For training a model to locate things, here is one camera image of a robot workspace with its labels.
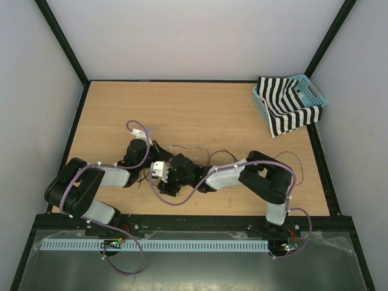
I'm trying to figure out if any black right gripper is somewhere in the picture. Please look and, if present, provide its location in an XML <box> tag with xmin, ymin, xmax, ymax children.
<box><xmin>158</xmin><ymin>167</ymin><xmax>193</xmax><ymax>198</ymax></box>

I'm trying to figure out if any grey wire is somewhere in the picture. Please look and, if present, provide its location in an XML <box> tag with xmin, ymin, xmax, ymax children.
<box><xmin>169</xmin><ymin>145</ymin><xmax>213</xmax><ymax>164</ymax></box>

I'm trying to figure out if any black wire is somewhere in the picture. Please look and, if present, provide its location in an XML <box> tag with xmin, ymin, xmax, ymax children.
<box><xmin>133</xmin><ymin>145</ymin><xmax>243</xmax><ymax>190</ymax></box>

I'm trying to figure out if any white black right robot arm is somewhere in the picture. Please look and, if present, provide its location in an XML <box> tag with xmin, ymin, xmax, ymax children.
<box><xmin>150</xmin><ymin>151</ymin><xmax>296</xmax><ymax>236</ymax></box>

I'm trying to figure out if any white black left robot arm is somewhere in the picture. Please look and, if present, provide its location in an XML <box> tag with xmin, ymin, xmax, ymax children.
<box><xmin>44</xmin><ymin>138</ymin><xmax>173</xmax><ymax>235</ymax></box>

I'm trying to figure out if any black white striped cloth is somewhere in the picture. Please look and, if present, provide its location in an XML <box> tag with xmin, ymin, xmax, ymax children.
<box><xmin>256</xmin><ymin>77</ymin><xmax>323</xmax><ymax>138</ymax></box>

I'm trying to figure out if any grey metal front plate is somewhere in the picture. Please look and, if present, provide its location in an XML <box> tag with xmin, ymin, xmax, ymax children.
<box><xmin>19</xmin><ymin>231</ymin><xmax>367</xmax><ymax>290</ymax></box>

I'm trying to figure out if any light blue perforated basket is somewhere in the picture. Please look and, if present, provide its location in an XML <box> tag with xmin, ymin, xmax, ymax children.
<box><xmin>252</xmin><ymin>74</ymin><xmax>327</xmax><ymax>127</ymax></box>

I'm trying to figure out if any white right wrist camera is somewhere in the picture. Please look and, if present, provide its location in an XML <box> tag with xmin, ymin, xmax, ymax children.
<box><xmin>150</xmin><ymin>161</ymin><xmax>169</xmax><ymax>183</ymax></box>

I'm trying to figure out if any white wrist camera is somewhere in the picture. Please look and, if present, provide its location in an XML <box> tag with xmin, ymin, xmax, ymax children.
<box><xmin>131</xmin><ymin>128</ymin><xmax>153</xmax><ymax>146</ymax></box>
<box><xmin>150</xmin><ymin>161</ymin><xmax>169</xmax><ymax>183</ymax></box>

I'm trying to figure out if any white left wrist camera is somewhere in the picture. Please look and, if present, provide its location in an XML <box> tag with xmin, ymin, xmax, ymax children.
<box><xmin>131</xmin><ymin>128</ymin><xmax>153</xmax><ymax>146</ymax></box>

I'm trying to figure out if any white slotted cable duct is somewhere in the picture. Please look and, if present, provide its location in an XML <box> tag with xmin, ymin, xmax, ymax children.
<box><xmin>38</xmin><ymin>239</ymin><xmax>269</xmax><ymax>252</ymax></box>

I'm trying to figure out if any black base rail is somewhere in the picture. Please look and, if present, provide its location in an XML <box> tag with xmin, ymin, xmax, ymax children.
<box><xmin>33</xmin><ymin>213</ymin><xmax>355</xmax><ymax>241</ymax></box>

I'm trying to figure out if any black cage frame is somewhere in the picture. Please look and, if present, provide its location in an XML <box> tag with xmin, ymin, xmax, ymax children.
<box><xmin>10</xmin><ymin>0</ymin><xmax>375</xmax><ymax>290</ymax></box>

